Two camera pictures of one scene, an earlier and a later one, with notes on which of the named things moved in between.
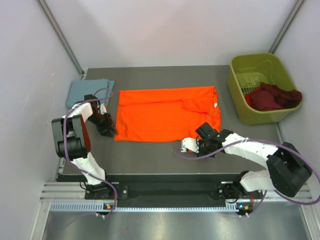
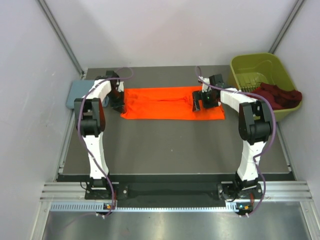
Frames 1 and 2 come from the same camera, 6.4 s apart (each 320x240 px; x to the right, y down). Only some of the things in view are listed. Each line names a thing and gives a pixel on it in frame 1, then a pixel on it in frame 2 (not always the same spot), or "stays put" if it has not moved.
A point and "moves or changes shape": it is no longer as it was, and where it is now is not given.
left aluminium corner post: (44, 7) stays put
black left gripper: (108, 125) -> (119, 106)
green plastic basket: (246, 71) stays put
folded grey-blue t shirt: (99, 88) stays put
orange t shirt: (166, 114) moves or changes shape
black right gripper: (201, 152) -> (199, 95)
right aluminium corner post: (287, 26) stays put
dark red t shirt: (269, 97) stays put
